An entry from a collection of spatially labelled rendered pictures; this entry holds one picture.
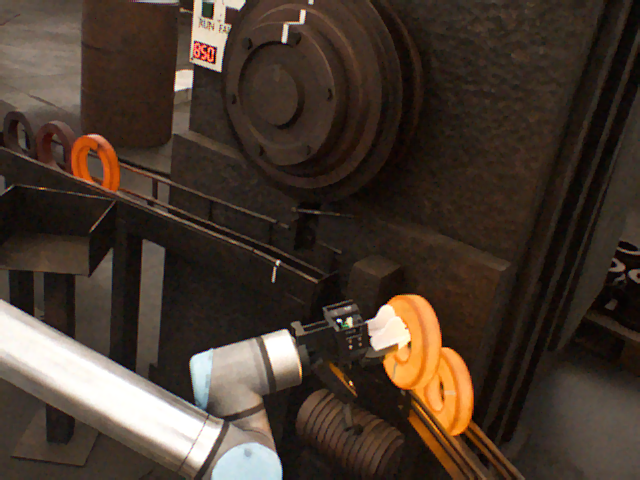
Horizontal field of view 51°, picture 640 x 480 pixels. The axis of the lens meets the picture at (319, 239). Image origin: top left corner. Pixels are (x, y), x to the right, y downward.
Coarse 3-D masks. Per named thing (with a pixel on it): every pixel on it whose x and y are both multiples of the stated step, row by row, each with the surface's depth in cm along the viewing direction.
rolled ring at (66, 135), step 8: (40, 128) 203; (48, 128) 200; (56, 128) 198; (64, 128) 198; (40, 136) 204; (48, 136) 204; (64, 136) 197; (72, 136) 198; (40, 144) 205; (48, 144) 206; (64, 144) 198; (72, 144) 197; (40, 152) 206; (48, 152) 207; (40, 160) 207; (48, 160) 207; (72, 168) 199
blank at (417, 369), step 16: (400, 304) 113; (416, 304) 109; (416, 320) 108; (432, 320) 107; (416, 336) 108; (432, 336) 106; (400, 352) 115; (416, 352) 108; (432, 352) 106; (400, 368) 112; (416, 368) 108; (432, 368) 107; (400, 384) 112; (416, 384) 109
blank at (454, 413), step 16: (448, 352) 120; (448, 368) 117; (464, 368) 117; (432, 384) 125; (448, 384) 117; (464, 384) 115; (432, 400) 124; (448, 400) 117; (464, 400) 115; (448, 416) 117; (464, 416) 115
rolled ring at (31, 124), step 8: (16, 112) 208; (24, 112) 208; (8, 120) 212; (16, 120) 211; (24, 120) 207; (32, 120) 207; (8, 128) 214; (16, 128) 216; (32, 128) 206; (8, 136) 215; (16, 136) 217; (32, 136) 207; (8, 144) 216; (16, 144) 217; (32, 144) 208; (32, 152) 209
